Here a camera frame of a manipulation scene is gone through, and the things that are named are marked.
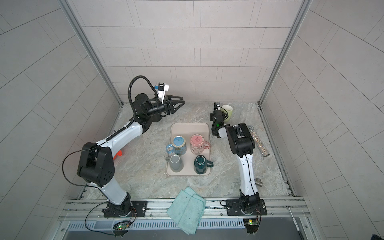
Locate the dark green mug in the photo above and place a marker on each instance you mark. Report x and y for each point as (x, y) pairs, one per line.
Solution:
(201, 164)

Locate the beige tray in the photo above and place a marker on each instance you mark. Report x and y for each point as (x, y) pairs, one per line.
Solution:
(187, 130)

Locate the small metal fitting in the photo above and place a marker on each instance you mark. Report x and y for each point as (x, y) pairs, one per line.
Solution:
(258, 182)

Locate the pink ghost mug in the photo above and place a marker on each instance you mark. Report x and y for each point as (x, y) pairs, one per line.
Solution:
(198, 144)

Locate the right circuit board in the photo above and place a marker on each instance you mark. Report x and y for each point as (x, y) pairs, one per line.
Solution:
(251, 225)

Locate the left circuit board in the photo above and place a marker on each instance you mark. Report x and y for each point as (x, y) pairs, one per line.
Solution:
(122, 226)

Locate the grey mug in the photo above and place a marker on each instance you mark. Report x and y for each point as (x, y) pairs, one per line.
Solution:
(175, 162)

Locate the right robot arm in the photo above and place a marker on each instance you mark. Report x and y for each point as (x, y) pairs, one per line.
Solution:
(242, 146)

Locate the circuit board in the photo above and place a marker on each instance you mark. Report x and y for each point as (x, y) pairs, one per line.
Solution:
(122, 226)
(251, 225)

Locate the glitter tube bottle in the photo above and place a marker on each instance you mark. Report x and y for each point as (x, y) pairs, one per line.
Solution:
(258, 142)

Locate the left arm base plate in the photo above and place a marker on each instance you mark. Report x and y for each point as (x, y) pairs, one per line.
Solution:
(127, 209)

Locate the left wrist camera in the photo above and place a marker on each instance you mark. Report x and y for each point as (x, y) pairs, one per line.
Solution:
(161, 89)

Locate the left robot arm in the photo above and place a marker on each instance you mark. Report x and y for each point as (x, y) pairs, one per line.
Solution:
(96, 165)

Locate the teal folded cloth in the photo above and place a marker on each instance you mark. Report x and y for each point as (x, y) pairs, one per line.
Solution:
(187, 210)

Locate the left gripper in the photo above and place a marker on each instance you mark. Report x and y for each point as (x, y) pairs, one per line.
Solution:
(166, 107)

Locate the light green mug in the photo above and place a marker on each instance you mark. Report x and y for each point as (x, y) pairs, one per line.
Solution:
(228, 111)

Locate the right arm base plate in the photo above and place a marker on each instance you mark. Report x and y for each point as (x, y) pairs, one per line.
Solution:
(234, 209)

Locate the aluminium rail frame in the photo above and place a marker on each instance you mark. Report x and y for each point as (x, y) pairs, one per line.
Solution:
(76, 210)

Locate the blue butterfly mug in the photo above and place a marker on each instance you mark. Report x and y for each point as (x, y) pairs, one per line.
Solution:
(177, 146)

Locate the red shark plush toy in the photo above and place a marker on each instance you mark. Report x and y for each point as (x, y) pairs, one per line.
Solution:
(118, 154)

